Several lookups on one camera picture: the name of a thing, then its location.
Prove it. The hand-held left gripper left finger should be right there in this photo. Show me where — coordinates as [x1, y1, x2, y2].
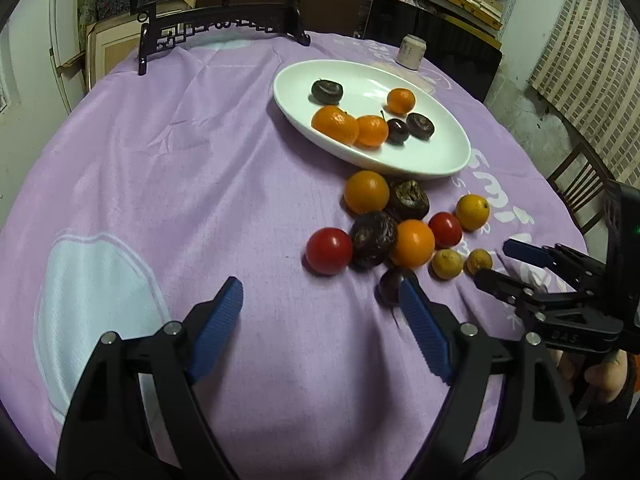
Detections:
[56, 276, 244, 480]

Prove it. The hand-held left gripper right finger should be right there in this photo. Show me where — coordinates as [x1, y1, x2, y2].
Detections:
[398, 277, 586, 480]

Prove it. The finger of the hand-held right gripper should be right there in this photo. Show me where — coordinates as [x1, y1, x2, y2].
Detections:
[503, 239, 609, 291]
[473, 268, 627, 352]

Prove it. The small yellow kumquat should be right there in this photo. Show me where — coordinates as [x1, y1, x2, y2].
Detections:
[466, 249, 494, 276]
[431, 249, 464, 281]

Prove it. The dark purple plum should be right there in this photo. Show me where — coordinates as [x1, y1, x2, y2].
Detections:
[377, 266, 417, 309]

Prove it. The white oval plate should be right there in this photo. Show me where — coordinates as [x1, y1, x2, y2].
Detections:
[273, 60, 472, 181]

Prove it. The person's right hand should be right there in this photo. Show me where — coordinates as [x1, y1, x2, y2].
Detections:
[556, 346, 640, 407]

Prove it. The yellow orange citrus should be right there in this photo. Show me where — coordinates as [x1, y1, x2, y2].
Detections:
[455, 194, 491, 232]

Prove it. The small red tomato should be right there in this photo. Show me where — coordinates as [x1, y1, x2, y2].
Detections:
[428, 212, 464, 249]

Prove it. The round orange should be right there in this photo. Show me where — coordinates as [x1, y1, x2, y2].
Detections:
[343, 170, 391, 215]
[390, 219, 436, 268]

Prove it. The brown wooden chair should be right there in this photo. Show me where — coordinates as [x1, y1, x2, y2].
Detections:
[547, 141, 619, 234]

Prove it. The large dark wrinkled passion fruit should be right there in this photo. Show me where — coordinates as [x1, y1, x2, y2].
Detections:
[349, 211, 399, 269]

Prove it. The large red tomato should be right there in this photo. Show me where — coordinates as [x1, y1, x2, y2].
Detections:
[305, 227, 354, 276]

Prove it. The purple tablecloth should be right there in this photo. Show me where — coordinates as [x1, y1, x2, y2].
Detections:
[0, 30, 590, 480]

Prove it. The dark water chestnut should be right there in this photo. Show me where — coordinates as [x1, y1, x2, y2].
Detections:
[406, 112, 435, 141]
[311, 79, 344, 106]

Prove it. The dark cherry with stem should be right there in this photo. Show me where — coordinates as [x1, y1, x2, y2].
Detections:
[381, 110, 411, 145]

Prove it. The small orange mandarin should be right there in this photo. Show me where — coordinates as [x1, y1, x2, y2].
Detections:
[387, 88, 416, 115]

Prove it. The woven patterned curtain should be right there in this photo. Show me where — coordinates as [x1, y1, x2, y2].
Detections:
[529, 0, 640, 187]

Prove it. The large orange mandarin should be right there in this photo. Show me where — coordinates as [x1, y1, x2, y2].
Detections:
[311, 105, 360, 147]

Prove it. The white ceramic cup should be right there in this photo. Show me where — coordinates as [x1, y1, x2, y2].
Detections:
[395, 34, 427, 71]

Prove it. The black chair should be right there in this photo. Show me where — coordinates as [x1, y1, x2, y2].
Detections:
[362, 0, 504, 104]

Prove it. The framed picture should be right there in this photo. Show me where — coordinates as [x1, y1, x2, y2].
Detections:
[85, 9, 157, 92]

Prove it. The black ornate screen stand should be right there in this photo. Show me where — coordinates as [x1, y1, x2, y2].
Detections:
[131, 0, 312, 77]

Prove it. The cardboard box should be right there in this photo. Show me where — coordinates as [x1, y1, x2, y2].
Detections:
[299, 0, 377, 39]

